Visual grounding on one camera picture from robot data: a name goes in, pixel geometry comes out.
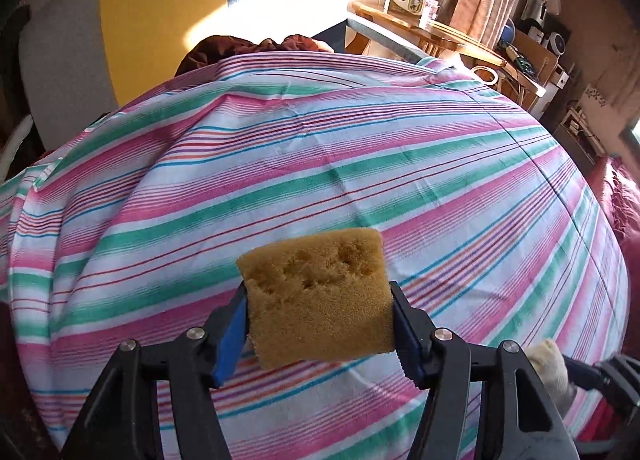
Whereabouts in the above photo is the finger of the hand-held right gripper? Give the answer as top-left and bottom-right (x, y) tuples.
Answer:
(564, 355), (640, 423)

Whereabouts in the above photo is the cardboard box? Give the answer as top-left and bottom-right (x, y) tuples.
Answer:
(510, 30), (561, 84)

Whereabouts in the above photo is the large yellow sponge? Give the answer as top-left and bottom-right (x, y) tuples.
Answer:
(236, 227), (398, 372)

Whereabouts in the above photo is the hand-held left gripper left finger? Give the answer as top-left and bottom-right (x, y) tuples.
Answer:
(60, 283), (251, 460)

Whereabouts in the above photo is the grey yellow blue upholstered headboard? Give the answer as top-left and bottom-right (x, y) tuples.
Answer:
(20, 0), (351, 151)

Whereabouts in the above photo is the wooden side table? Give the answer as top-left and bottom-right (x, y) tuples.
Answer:
(350, 0), (548, 96)

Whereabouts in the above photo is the brown cloth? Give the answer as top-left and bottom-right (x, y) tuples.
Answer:
(174, 33), (336, 76)

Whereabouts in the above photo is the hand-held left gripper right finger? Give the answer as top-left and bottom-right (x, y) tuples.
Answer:
(387, 281), (583, 460)

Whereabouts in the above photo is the pink green striped cloth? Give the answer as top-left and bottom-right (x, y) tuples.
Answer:
(0, 51), (631, 460)

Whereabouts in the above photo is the red blanket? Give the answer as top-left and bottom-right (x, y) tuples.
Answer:
(585, 155), (640, 446)

